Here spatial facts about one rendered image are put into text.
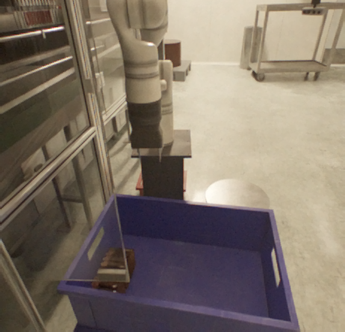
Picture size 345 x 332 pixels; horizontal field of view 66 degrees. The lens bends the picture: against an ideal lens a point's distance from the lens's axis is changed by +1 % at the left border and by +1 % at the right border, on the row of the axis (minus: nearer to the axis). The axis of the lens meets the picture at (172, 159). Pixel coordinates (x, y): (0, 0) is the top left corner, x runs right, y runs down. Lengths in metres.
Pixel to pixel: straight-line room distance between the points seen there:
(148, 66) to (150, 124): 0.12
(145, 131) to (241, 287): 0.66
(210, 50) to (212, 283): 4.60
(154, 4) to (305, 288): 1.22
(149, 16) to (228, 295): 0.85
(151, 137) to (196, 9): 4.67
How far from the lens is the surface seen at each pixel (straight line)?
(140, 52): 0.53
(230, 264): 1.08
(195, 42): 5.24
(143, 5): 0.52
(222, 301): 1.00
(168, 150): 1.07
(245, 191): 1.36
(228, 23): 5.18
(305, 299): 1.35
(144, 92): 0.55
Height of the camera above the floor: 1.08
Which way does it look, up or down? 32 degrees down
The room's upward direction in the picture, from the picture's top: 1 degrees counter-clockwise
